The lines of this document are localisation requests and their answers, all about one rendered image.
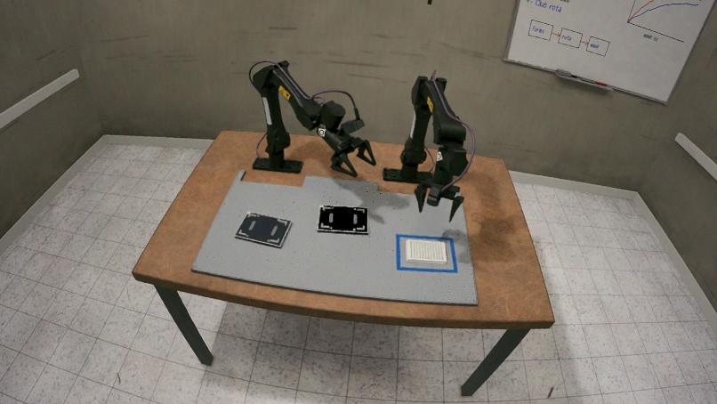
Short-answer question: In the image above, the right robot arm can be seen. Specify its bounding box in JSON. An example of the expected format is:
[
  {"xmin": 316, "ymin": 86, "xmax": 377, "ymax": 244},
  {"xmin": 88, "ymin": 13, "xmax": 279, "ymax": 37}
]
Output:
[{"xmin": 252, "ymin": 61, "xmax": 346, "ymax": 174}]

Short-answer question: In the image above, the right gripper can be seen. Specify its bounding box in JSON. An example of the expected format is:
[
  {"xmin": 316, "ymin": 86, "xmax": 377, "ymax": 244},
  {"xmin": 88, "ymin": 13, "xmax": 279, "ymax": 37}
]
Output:
[{"xmin": 326, "ymin": 119, "xmax": 376, "ymax": 178}]

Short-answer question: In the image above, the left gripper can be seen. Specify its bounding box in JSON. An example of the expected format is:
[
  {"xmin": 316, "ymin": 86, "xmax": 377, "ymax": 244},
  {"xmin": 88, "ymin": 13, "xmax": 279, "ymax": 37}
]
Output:
[{"xmin": 415, "ymin": 165, "xmax": 464, "ymax": 222}]

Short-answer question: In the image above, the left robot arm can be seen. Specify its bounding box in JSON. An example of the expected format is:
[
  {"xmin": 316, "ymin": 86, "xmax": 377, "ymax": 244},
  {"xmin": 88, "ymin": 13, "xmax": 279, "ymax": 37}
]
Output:
[{"xmin": 383, "ymin": 76, "xmax": 468, "ymax": 183}]

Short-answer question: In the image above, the blue tape outline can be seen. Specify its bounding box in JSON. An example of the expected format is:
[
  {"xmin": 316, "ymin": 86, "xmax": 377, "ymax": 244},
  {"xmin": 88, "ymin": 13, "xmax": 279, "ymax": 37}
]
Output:
[{"xmin": 396, "ymin": 234, "xmax": 458, "ymax": 273}]

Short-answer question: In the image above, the white well plate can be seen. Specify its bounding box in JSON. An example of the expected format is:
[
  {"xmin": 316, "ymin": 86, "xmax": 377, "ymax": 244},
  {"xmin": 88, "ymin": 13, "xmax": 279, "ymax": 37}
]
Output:
[{"xmin": 406, "ymin": 239, "xmax": 447, "ymax": 265}]

